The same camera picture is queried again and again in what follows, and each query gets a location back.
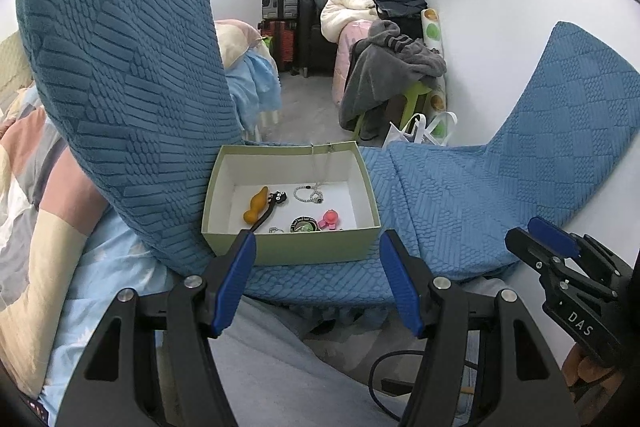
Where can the pale green cardboard box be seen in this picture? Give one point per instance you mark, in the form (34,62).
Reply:
(300,249)

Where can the grey fleece garment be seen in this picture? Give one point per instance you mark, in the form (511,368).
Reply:
(375,72)

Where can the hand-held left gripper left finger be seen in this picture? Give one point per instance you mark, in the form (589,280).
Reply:
(232,282)

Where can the patchwork quilt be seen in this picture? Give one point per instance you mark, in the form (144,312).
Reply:
(30,207)

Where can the light blue printed bedsheet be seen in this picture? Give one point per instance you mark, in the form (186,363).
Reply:
(125,267)

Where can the black suitcase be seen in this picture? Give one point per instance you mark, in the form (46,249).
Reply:
(312,37)

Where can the red suitcase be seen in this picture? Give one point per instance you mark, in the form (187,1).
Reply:
(282,44)

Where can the pink hat hair clip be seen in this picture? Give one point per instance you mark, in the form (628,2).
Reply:
(330,219)

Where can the cream white quilt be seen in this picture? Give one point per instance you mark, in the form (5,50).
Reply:
(345,12)

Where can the green ornament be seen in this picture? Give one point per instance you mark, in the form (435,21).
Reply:
(304,225)

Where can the orange gourd ornament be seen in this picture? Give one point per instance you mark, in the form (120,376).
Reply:
(256,207)

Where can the green plastic stool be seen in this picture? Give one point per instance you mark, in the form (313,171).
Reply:
(412,99)

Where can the pink beige pillow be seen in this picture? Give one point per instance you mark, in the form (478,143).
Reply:
(235,39)

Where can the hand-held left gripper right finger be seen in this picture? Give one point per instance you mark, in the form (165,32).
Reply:
(400,287)

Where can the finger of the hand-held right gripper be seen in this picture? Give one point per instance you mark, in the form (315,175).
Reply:
(555,237)
(535,252)

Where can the person's own leg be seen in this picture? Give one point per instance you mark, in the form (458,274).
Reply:
(280,372)

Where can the rolled mat with green print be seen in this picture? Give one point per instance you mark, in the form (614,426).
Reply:
(431,27)

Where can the black hair clip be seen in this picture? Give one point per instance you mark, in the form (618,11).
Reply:
(270,204)

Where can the white tote bag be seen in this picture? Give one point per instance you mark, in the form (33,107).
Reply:
(405,134)

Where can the blue textured sofa cover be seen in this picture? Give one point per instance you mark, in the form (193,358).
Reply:
(125,82)

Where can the pink blanket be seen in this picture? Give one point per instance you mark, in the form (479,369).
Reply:
(345,62)

